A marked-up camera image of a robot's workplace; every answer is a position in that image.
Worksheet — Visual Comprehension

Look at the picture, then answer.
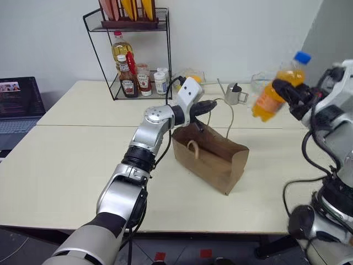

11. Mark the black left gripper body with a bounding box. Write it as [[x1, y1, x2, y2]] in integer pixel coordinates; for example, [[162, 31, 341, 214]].
[[188, 103, 205, 133]]

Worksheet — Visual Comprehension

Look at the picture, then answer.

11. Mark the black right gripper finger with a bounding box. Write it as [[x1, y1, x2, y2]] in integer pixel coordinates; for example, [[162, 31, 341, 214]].
[[272, 78, 298, 106]]

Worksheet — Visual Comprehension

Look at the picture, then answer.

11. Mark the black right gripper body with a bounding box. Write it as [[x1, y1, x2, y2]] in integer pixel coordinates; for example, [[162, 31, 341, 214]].
[[288, 82, 323, 121]]

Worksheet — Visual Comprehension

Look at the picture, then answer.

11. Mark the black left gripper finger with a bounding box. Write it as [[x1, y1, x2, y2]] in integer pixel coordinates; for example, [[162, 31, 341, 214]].
[[199, 100, 219, 110], [196, 106, 216, 119]]

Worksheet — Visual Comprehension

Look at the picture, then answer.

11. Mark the orange soda bottle blue cap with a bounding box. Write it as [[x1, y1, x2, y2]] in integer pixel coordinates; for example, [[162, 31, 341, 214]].
[[251, 51, 312, 123]]

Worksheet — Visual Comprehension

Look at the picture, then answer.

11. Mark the brown paper bag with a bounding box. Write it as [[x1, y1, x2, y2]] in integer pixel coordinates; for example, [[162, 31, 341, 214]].
[[171, 98, 250, 197]]

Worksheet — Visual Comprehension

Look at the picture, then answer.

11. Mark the steel long-spout pot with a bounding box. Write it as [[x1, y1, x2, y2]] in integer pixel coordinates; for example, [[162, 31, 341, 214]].
[[216, 78, 249, 106]]

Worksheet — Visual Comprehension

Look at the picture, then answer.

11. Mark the clear plastic container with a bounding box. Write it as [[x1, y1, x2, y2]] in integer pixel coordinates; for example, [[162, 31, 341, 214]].
[[172, 67, 207, 86]]

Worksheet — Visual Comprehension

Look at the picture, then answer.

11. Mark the red squeeze ketchup bottle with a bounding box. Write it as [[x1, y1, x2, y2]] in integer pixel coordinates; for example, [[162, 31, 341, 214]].
[[136, 63, 153, 97]]

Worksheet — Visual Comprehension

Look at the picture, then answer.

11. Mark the glass ketchup bottle white cap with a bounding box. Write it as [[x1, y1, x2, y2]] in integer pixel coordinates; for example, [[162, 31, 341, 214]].
[[116, 54, 140, 98]]

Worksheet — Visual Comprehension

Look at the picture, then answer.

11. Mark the red chili pepper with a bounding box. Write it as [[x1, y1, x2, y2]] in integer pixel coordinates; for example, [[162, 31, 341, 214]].
[[125, 51, 138, 76]]

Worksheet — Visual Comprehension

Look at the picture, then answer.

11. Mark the cooking oil bottle red cap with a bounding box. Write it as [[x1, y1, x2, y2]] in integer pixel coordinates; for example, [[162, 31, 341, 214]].
[[111, 30, 135, 72]]

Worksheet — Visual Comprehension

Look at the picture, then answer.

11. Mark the dark wooden board holder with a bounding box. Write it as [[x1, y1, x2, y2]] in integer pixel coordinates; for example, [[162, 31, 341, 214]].
[[100, 16, 160, 30]]

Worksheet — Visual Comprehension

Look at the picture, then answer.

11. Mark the yellow flat board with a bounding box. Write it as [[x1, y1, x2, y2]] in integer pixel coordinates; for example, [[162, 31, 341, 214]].
[[140, 0, 157, 22], [120, 0, 138, 22]]

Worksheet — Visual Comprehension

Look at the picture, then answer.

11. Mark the pink flat board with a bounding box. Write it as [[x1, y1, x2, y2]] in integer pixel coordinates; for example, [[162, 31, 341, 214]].
[[98, 0, 122, 22]]

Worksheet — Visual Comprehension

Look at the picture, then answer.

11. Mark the dark open laptop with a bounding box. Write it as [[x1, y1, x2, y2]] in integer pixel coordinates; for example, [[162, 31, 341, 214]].
[[0, 76, 46, 158]]

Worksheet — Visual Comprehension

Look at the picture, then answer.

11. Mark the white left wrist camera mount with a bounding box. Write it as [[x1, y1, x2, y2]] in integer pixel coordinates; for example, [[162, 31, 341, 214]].
[[176, 77, 205, 125]]

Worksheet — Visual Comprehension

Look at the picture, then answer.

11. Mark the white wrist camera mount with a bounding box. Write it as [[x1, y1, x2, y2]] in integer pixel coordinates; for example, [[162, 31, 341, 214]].
[[176, 77, 205, 125], [301, 59, 353, 132]]

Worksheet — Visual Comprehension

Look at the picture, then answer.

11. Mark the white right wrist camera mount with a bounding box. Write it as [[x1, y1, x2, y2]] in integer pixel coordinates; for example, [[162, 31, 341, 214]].
[[301, 59, 353, 132]]

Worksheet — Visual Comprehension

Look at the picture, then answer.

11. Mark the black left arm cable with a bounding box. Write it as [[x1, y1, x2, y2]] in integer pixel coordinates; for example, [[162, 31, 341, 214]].
[[121, 75, 185, 265]]

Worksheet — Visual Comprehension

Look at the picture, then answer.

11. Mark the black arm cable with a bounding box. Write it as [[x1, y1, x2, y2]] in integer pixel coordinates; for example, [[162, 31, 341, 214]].
[[282, 106, 343, 221], [121, 75, 185, 265]]

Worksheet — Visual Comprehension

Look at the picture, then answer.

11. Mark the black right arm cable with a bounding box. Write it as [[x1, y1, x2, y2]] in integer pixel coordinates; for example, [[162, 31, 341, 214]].
[[282, 106, 343, 221]]

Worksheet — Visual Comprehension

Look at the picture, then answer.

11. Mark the black wire shelf rack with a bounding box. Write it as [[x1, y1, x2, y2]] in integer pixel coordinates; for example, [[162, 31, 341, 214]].
[[82, 7, 173, 102]]

